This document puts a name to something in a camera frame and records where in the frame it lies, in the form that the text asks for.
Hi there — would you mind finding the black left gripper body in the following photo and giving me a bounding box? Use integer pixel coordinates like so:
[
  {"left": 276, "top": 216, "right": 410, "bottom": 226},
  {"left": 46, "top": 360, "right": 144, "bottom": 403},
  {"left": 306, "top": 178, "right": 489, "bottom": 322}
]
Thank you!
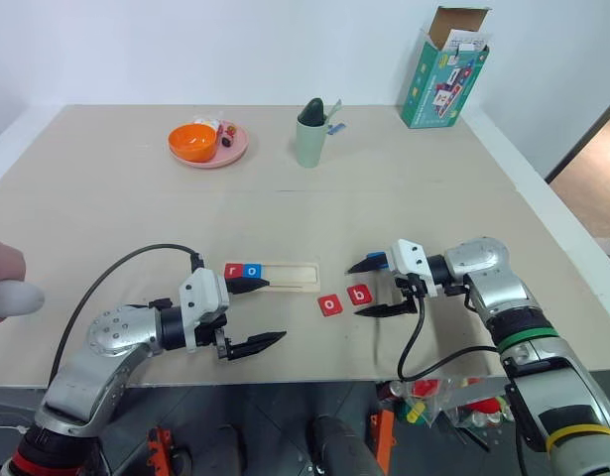
[{"left": 197, "top": 312, "right": 235, "bottom": 363}]

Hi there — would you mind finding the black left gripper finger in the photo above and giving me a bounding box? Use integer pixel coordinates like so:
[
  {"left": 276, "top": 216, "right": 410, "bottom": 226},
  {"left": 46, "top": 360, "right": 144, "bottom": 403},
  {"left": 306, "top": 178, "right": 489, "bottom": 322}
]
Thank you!
[
  {"left": 224, "top": 277, "right": 273, "bottom": 296},
  {"left": 228, "top": 330, "right": 289, "bottom": 361}
]

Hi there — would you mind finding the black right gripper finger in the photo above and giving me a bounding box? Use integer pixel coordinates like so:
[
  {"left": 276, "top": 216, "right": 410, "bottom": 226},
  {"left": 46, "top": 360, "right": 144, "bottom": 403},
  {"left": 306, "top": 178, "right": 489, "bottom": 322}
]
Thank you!
[
  {"left": 351, "top": 297, "right": 418, "bottom": 319},
  {"left": 344, "top": 256, "right": 393, "bottom": 277}
]

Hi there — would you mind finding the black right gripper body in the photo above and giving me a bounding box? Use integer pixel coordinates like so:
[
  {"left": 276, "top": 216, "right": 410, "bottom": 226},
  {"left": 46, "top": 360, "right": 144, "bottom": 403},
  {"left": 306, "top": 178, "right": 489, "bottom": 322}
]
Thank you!
[{"left": 394, "top": 274, "right": 428, "bottom": 313}]

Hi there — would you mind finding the white rounded object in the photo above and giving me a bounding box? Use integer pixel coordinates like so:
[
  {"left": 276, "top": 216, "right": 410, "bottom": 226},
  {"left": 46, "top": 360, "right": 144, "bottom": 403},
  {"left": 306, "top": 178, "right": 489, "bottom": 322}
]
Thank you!
[{"left": 0, "top": 281, "right": 46, "bottom": 319}]

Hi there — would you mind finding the red letter b block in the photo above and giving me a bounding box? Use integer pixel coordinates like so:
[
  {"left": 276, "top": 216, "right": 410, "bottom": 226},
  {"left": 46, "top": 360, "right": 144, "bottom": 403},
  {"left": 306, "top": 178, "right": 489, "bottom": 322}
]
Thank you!
[{"left": 346, "top": 284, "right": 374, "bottom": 306}]

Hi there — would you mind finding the red letter o block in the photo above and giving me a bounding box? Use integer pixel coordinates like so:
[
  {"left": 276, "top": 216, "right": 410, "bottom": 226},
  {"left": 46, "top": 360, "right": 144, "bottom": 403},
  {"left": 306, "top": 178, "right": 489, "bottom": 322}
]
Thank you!
[{"left": 316, "top": 295, "right": 344, "bottom": 317}]

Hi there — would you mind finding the long wooden tray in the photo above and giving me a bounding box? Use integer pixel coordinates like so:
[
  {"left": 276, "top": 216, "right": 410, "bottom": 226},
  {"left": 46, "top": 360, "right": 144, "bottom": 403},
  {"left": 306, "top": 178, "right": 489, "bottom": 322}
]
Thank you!
[{"left": 223, "top": 261, "right": 321, "bottom": 295}]

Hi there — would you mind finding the person's bare hand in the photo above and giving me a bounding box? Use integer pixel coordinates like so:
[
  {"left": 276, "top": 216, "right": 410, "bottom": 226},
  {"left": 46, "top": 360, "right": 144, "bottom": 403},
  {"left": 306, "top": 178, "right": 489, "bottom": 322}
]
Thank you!
[{"left": 0, "top": 239, "right": 28, "bottom": 330}]

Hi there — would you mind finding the clear bag of colourful toys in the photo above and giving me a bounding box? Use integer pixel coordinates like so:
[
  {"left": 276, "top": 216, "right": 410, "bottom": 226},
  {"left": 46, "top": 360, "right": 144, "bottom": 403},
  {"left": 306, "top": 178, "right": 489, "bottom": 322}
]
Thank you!
[{"left": 382, "top": 375, "right": 517, "bottom": 436}]

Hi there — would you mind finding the dark rounded shape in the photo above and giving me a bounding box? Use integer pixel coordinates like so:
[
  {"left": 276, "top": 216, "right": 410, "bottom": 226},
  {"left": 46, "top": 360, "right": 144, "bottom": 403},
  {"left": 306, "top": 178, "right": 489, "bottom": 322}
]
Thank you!
[
  {"left": 174, "top": 422, "right": 247, "bottom": 476},
  {"left": 310, "top": 415, "right": 381, "bottom": 476}
]

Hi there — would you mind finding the pale green cup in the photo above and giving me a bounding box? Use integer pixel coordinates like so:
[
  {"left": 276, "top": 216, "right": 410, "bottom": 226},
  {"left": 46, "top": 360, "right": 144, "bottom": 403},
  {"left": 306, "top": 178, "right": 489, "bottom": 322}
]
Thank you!
[{"left": 296, "top": 115, "right": 330, "bottom": 170}]

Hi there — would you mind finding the pink round plate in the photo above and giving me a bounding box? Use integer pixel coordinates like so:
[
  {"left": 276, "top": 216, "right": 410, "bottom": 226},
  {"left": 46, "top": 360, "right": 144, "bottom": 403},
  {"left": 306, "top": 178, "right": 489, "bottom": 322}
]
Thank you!
[{"left": 166, "top": 120, "right": 251, "bottom": 171}]

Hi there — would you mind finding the orange plastic bowl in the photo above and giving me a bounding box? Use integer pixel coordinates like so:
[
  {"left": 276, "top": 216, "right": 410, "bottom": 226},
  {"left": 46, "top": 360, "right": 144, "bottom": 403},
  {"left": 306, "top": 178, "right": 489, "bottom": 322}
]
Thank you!
[{"left": 167, "top": 123, "right": 219, "bottom": 165}]

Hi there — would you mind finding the dark green toy vegetable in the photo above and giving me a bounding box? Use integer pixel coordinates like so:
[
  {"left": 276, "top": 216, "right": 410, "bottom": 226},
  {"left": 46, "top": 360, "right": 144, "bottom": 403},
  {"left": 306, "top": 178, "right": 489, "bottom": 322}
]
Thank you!
[{"left": 298, "top": 97, "right": 326, "bottom": 127}]

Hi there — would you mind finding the green cardboard box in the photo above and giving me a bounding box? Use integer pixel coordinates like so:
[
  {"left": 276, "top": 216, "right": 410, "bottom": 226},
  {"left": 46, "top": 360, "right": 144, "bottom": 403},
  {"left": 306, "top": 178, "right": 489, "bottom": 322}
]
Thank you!
[{"left": 400, "top": 5, "right": 491, "bottom": 131}]

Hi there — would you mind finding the brown wooden door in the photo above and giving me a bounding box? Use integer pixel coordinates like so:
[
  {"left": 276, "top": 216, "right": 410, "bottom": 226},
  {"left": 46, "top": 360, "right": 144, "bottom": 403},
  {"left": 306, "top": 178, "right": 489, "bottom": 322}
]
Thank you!
[{"left": 549, "top": 136, "right": 610, "bottom": 242}]

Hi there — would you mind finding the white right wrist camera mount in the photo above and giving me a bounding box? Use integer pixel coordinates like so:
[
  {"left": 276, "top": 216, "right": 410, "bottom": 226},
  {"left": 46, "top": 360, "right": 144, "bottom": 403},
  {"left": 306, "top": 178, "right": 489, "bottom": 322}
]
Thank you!
[{"left": 387, "top": 238, "right": 442, "bottom": 299}]

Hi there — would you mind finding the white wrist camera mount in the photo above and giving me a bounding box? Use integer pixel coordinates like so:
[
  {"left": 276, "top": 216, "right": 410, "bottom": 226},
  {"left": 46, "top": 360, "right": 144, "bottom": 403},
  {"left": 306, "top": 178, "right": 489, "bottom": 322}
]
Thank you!
[
  {"left": 387, "top": 238, "right": 442, "bottom": 299},
  {"left": 179, "top": 267, "right": 232, "bottom": 354}
]

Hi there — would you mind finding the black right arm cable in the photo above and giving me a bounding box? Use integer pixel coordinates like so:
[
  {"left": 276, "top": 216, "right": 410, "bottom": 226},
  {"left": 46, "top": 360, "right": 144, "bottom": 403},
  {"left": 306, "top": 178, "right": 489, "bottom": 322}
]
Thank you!
[{"left": 397, "top": 292, "right": 500, "bottom": 382}]

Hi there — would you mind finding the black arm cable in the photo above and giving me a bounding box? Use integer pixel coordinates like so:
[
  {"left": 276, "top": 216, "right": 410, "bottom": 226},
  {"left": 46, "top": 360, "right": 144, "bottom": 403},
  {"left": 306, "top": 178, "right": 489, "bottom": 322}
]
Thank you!
[
  {"left": 397, "top": 292, "right": 500, "bottom": 382},
  {"left": 49, "top": 243, "right": 207, "bottom": 393}
]

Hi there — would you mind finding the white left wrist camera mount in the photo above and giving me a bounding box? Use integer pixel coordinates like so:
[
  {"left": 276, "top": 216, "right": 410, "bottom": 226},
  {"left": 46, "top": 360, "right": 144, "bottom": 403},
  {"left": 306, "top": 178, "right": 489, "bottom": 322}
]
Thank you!
[{"left": 179, "top": 267, "right": 232, "bottom": 354}]

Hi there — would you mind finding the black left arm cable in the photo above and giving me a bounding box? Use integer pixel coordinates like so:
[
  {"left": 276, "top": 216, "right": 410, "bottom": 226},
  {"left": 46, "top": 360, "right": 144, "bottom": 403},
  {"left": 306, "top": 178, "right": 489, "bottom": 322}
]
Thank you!
[{"left": 49, "top": 243, "right": 207, "bottom": 393}]

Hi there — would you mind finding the orange black bracket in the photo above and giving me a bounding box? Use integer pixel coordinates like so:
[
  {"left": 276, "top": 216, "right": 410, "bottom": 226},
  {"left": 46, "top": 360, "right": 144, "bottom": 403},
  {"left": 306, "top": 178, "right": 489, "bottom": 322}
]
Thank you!
[{"left": 144, "top": 426, "right": 177, "bottom": 476}]

